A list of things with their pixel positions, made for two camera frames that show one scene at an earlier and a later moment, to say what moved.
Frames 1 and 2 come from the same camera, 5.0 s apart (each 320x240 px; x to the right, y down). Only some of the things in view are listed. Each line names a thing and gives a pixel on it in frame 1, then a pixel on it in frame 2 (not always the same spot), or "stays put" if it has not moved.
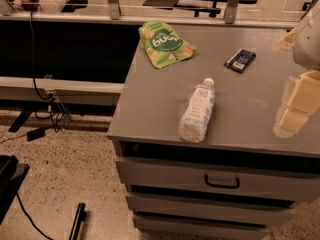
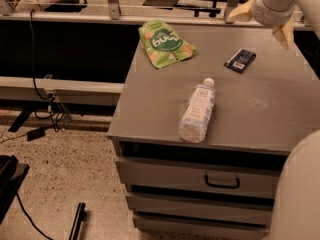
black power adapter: x=35 y=134 stays put
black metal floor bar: x=77 y=221 stays put
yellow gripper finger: x=287 y=41 -> x=273 y=6
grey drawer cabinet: x=194 y=142 stays put
